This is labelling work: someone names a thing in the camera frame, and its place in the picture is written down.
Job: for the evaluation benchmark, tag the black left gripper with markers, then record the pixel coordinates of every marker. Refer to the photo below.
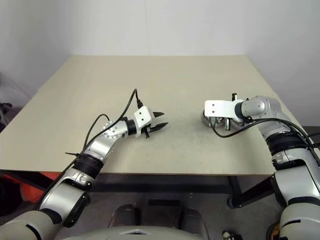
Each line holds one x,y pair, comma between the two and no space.
152,128

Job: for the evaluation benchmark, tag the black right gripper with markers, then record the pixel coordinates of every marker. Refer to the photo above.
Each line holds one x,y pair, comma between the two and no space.
212,120

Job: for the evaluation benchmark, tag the small grey round object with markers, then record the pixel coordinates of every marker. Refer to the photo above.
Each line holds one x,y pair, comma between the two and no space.
205,121

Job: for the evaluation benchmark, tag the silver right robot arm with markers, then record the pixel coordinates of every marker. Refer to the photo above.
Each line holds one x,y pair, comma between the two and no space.
272,110

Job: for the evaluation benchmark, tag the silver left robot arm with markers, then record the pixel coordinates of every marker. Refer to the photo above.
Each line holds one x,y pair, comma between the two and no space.
100,147

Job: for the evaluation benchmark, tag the dark rounded shape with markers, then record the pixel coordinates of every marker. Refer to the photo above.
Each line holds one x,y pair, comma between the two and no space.
123,216
193,220

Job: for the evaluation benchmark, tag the small white black object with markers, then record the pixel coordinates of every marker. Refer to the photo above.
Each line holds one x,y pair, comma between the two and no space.
230,235

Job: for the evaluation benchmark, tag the grey robot torso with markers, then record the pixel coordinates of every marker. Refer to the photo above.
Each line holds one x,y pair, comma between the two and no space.
100,235

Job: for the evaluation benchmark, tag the orange fabric object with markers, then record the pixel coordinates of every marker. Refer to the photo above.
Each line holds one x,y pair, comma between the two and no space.
32,197

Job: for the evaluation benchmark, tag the dark background equipment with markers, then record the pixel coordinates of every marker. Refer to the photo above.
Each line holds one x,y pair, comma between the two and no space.
5,112

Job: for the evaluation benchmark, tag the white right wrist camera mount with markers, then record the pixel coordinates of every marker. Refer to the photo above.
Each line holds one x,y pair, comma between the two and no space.
220,107

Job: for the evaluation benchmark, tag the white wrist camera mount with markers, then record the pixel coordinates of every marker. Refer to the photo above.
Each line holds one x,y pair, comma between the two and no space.
220,107
142,116

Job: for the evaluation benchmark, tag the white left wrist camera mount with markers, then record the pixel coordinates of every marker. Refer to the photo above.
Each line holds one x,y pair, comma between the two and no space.
142,116

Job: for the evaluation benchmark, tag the black metal table frame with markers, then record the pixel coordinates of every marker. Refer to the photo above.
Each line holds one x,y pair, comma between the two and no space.
162,183

